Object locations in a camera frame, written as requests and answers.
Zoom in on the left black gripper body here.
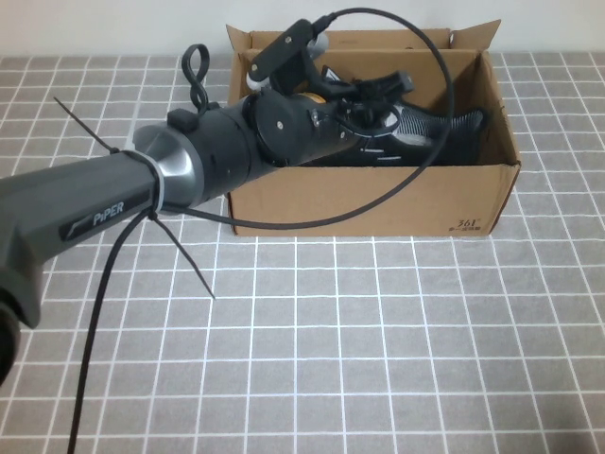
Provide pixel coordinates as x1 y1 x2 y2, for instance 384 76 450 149
245 89 374 167

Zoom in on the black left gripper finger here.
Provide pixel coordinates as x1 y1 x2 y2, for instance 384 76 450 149
362 69 416 99
337 103 380 142

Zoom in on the black knit sneaker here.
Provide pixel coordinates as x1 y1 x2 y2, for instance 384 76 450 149
349 78 491 157
283 65 474 167

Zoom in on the brown cardboard shoe box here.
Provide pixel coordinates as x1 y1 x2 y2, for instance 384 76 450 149
225 18 522 237

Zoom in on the white zip tie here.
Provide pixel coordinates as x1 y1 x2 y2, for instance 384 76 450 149
123 149 168 218

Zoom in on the black zip tie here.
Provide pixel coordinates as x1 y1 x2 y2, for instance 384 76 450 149
148 212 217 301
53 96 131 157

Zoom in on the grey checked table cloth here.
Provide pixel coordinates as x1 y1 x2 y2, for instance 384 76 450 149
0 52 605 454

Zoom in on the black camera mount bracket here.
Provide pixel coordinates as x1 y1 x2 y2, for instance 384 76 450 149
276 51 360 98

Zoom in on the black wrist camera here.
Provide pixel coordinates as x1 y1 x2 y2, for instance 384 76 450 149
248 19 328 92

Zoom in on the black looped cable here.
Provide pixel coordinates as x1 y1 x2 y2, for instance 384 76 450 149
181 43 213 117

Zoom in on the long black camera cable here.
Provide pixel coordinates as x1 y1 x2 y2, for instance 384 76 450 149
67 7 458 454

